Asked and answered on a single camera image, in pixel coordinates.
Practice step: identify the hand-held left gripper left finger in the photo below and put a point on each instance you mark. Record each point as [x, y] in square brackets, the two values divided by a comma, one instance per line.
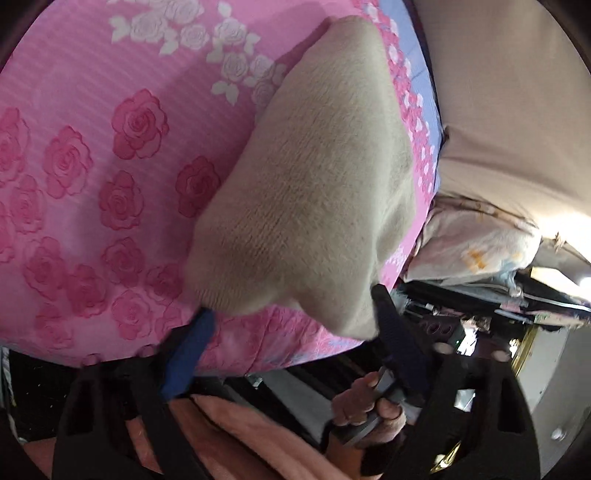
[189, 350]

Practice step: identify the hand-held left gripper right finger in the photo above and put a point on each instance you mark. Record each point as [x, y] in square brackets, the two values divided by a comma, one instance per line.
[406, 350]

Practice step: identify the beige sweater with black hearts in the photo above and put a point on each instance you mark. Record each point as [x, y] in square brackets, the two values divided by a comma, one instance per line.
[314, 184]

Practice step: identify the person's right hand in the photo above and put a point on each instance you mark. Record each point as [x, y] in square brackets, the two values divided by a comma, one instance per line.
[355, 401]

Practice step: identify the white patterned pillow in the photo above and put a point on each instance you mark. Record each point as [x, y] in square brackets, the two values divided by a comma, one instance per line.
[461, 244]

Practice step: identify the dark garment with white stripe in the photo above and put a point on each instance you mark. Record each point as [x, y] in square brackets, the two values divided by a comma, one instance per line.
[554, 300]

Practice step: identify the pink floral bed sheet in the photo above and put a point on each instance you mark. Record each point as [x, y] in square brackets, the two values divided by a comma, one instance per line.
[92, 161]

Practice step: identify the beige curtain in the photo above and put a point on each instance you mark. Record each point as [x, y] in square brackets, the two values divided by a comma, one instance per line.
[508, 115]

